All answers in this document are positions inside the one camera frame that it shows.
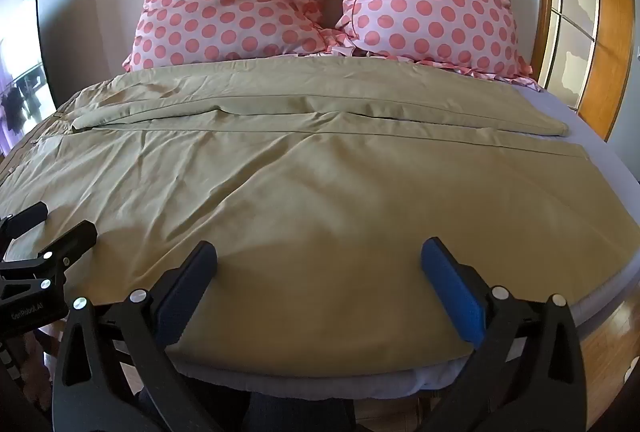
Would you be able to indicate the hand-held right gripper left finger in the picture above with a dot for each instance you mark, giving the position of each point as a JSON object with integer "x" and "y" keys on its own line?
{"x": 182, "y": 297}

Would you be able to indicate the olive green bed sheet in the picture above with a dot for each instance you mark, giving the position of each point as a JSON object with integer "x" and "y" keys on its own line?
{"x": 310, "y": 192}

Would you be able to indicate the wooden framed sliding door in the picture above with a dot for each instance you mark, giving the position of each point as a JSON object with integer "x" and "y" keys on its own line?
{"x": 580, "y": 16}

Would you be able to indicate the wall poster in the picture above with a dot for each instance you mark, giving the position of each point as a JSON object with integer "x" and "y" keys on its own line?
{"x": 20, "y": 76}

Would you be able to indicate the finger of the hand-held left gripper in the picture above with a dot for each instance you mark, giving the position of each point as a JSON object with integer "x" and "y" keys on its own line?
{"x": 65, "y": 244}
{"x": 27, "y": 215}

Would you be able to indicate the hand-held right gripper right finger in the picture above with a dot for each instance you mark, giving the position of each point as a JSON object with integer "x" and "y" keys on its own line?
{"x": 457, "y": 297}

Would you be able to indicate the bed with grey sheet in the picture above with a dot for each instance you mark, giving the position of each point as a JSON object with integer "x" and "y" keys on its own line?
{"x": 607, "y": 192}

